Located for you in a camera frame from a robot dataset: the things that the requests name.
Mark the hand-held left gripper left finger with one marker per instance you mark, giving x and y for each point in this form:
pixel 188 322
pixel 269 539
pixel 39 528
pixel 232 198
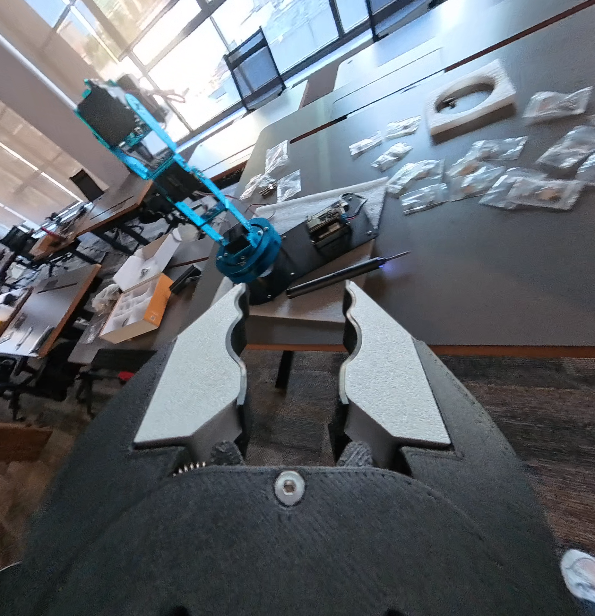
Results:
pixel 196 375

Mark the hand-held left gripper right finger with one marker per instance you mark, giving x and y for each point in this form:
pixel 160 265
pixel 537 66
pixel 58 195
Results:
pixel 394 385

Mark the black electric screwdriver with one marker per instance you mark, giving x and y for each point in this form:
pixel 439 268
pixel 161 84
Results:
pixel 336 276

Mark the blue toy robot arm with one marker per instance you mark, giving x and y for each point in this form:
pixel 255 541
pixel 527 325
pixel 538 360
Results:
pixel 249 245

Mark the wood-edged office desk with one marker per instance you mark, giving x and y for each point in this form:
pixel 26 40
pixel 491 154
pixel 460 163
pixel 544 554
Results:
pixel 109 207
pixel 52 298

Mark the adjoining dark desk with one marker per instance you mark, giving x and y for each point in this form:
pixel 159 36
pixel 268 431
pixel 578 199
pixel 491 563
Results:
pixel 398 72

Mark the orange parts box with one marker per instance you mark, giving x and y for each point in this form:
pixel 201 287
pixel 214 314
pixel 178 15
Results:
pixel 153 313

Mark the white box lid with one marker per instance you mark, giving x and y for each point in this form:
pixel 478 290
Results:
pixel 153 255

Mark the robot control circuit board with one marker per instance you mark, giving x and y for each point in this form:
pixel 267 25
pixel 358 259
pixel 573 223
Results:
pixel 326 224

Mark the white foam mat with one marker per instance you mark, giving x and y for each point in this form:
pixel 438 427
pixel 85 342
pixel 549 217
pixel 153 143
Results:
pixel 360 192

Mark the group of small parts bags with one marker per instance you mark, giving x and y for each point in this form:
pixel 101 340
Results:
pixel 533 192

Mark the person's white shoe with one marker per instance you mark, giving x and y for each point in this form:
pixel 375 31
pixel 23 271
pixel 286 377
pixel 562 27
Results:
pixel 584 577

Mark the large glass window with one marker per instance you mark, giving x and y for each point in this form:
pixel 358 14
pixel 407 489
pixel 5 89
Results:
pixel 191 72

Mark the black mesh chair back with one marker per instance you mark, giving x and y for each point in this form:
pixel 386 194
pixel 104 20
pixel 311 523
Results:
pixel 254 72

